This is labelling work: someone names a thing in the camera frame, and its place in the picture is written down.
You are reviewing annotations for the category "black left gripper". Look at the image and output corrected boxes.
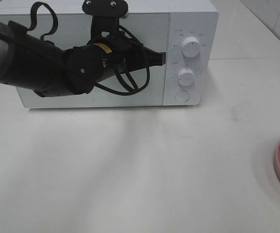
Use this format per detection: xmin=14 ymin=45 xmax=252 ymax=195
xmin=87 ymin=36 xmax=166 ymax=72

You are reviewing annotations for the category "white round knob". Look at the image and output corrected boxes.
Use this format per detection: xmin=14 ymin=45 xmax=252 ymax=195
xmin=181 ymin=35 xmax=201 ymax=58
xmin=177 ymin=68 xmax=195 ymax=86

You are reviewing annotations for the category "round white door button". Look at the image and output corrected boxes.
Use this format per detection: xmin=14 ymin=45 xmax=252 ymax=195
xmin=175 ymin=91 xmax=190 ymax=102

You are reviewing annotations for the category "white microwave door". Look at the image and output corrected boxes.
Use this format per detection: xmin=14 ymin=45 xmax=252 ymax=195
xmin=0 ymin=13 xmax=169 ymax=108

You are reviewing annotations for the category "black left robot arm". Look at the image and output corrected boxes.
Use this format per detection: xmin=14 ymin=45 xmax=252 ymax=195
xmin=0 ymin=21 xmax=166 ymax=98

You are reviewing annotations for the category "white microwave oven body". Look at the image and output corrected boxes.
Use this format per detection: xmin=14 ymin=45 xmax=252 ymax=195
xmin=0 ymin=0 xmax=219 ymax=106

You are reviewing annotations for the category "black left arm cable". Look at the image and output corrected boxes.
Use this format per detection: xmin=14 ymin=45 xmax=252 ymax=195
xmin=28 ymin=1 xmax=151 ymax=96

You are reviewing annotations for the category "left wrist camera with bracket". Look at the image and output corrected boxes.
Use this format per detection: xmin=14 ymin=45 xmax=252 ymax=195
xmin=82 ymin=0 xmax=129 ymax=38

